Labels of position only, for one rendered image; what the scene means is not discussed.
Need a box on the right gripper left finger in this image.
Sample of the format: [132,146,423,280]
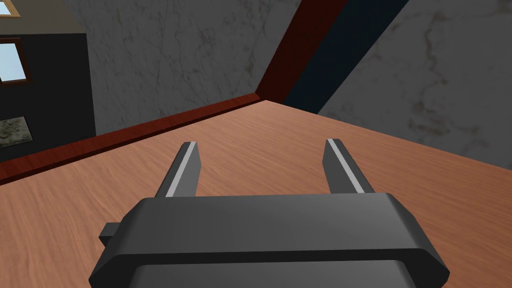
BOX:
[154,141,202,198]

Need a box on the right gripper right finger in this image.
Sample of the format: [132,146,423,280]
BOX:
[321,138,377,195]

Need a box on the dark brown framed window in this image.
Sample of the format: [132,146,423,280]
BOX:
[0,37,33,87]

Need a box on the light wood framed window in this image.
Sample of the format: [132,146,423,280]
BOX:
[0,0,21,19]

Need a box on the grey mottled wall picture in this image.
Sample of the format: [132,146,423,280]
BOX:
[0,115,34,150]

